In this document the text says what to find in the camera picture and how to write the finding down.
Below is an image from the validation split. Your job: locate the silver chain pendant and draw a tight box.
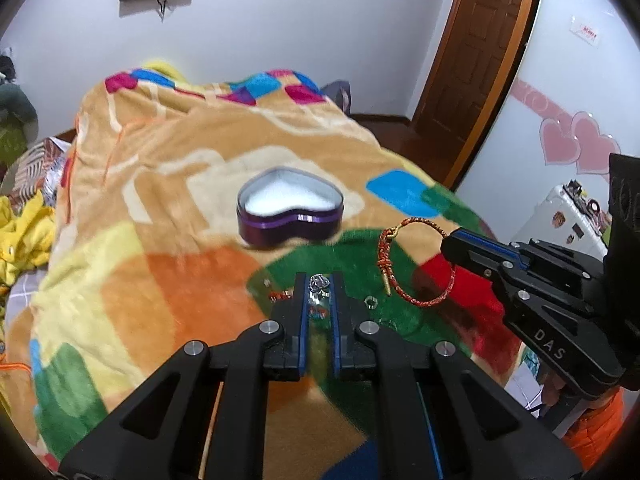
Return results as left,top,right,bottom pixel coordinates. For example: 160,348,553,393
308,273,331,320

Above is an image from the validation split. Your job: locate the red gold woven bracelet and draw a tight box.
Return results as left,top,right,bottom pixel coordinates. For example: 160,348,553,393
376,216,458,309

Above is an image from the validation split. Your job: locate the purple heart-shaped tin box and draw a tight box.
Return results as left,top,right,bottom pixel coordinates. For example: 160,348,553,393
236,167,344,248

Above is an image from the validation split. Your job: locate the right hand of person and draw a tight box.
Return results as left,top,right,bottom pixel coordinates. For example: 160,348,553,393
537,368,565,406

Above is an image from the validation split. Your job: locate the brown wooden door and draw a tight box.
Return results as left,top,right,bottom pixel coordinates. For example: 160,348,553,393
416,0,522,164

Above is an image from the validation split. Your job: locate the colourful patchwork fleece blanket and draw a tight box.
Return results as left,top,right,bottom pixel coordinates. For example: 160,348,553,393
1,70,522,469

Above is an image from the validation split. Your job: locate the white wardrobe sliding door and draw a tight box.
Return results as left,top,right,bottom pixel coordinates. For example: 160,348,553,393
457,0,639,242

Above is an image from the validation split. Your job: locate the grey backpack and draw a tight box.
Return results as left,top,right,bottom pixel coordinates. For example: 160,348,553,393
321,80,352,115

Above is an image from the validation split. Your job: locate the yellow cartoon cloth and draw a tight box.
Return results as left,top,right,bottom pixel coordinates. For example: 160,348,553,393
0,191,55,287

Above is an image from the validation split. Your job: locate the yellow bed footboard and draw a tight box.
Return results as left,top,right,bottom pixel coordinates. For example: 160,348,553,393
142,58,186,82

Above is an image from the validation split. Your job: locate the striped patterned bedsheet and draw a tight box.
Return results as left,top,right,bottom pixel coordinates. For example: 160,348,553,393
1,138,70,214

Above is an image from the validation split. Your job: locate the green patterned box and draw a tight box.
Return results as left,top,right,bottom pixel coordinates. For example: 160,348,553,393
0,125,27,167

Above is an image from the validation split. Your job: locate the pile of clothes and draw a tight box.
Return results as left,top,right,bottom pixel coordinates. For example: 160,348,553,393
1,48,38,145

